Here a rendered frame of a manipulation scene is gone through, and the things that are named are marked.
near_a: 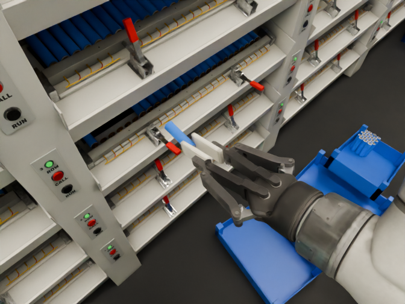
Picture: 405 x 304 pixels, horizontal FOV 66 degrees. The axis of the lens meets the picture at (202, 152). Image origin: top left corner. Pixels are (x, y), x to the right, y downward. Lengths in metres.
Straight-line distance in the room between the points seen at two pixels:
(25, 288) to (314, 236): 0.64
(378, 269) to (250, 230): 0.81
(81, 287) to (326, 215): 0.76
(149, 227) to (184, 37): 0.60
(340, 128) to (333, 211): 1.12
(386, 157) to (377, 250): 1.12
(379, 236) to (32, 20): 0.43
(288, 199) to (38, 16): 0.36
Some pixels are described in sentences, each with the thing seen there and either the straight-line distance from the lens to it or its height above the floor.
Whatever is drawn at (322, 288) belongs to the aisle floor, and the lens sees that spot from 1.14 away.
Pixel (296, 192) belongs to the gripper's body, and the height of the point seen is 0.71.
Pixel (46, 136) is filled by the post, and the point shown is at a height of 0.71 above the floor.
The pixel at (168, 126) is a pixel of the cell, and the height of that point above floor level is 0.63.
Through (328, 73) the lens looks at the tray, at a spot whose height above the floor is 0.14.
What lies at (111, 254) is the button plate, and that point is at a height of 0.25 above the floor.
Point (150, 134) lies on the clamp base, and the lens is 0.67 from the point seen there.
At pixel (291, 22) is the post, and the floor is 0.60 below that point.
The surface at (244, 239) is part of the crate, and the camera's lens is 1.12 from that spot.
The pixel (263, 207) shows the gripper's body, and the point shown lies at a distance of 0.42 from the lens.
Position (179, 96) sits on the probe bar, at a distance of 0.72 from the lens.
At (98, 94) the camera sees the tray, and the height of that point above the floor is 0.70.
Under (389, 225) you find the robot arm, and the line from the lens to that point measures 0.36.
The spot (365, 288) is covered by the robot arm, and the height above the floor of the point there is 0.72.
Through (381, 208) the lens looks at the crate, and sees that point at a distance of 1.31.
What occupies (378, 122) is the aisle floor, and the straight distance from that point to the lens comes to 1.59.
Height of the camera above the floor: 1.05
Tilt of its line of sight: 55 degrees down
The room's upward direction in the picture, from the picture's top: straight up
